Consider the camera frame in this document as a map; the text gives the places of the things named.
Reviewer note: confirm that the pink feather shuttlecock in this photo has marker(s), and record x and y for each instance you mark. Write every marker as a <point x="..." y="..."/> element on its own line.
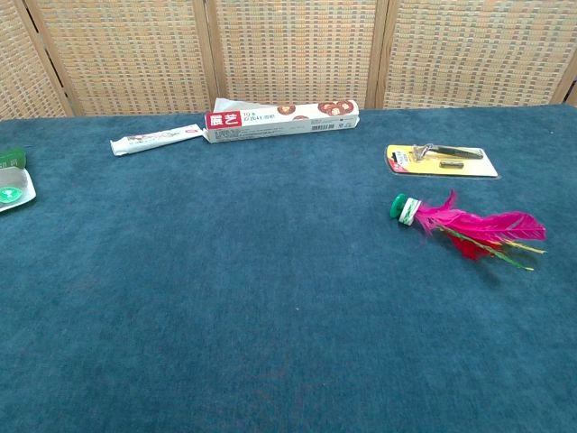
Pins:
<point x="478" y="224"/>

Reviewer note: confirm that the yellow packaged tool card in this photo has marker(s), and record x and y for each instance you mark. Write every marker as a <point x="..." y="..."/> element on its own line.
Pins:
<point x="439" y="160"/>

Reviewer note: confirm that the blue table cloth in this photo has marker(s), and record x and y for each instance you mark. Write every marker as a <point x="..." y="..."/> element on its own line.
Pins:
<point x="270" y="293"/>

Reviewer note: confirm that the white red baking paper box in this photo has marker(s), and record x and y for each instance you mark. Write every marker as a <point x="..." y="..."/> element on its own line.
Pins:
<point x="279" y="123"/>

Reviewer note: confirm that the white toothpaste tube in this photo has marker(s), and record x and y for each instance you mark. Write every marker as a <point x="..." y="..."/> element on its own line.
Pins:
<point x="153" y="140"/>

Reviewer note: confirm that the woven rattan folding screen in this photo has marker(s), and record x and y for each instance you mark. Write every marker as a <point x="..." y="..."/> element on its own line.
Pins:
<point x="288" y="54"/>

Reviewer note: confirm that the green white packet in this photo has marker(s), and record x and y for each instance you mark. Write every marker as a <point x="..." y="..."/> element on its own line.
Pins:
<point x="11" y="187"/>

